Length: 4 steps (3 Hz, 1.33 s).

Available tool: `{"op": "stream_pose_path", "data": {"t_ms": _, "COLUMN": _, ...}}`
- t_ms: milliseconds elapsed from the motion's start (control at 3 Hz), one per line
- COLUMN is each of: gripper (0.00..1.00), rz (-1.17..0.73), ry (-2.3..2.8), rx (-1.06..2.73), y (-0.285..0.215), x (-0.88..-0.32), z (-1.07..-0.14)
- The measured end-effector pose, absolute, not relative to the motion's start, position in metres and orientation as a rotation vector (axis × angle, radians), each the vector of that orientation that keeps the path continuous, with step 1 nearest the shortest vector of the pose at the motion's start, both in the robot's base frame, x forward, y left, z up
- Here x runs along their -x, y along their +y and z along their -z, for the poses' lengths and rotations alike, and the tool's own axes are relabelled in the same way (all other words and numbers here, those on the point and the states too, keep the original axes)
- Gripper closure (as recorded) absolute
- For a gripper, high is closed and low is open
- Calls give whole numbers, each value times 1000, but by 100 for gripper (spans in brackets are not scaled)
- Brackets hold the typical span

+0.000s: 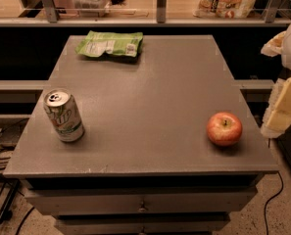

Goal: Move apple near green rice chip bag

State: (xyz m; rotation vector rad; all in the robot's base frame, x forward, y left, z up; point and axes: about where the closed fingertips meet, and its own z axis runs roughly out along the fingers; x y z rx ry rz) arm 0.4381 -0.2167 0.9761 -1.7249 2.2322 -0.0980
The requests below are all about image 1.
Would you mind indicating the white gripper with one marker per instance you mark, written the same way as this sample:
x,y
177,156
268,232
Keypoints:
x,y
278,117

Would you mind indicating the red apple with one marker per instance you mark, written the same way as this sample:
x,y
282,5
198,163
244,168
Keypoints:
x,y
224,129

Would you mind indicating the colourful snack bag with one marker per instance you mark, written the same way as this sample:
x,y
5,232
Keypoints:
x,y
227,9

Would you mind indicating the green rice chip bag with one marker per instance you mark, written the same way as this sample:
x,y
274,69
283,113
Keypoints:
x,y
96,44

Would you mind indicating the clear plastic container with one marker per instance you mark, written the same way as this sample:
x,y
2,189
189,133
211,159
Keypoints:
x,y
91,8

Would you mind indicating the white 7up soda can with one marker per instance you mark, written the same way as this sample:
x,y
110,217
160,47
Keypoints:
x,y
61,108

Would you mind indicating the grey upper drawer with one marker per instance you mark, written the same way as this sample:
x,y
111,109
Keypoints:
x,y
134,201

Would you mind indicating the grey drawer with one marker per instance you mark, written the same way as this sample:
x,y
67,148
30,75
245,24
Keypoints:
x,y
134,201
142,224

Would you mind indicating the grey lower drawer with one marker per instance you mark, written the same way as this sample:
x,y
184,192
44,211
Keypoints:
x,y
142,224

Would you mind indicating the black power box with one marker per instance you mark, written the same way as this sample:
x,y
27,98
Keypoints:
x,y
9,137

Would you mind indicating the metal shelf rail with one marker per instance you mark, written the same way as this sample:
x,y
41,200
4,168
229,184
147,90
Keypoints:
x,y
139,22

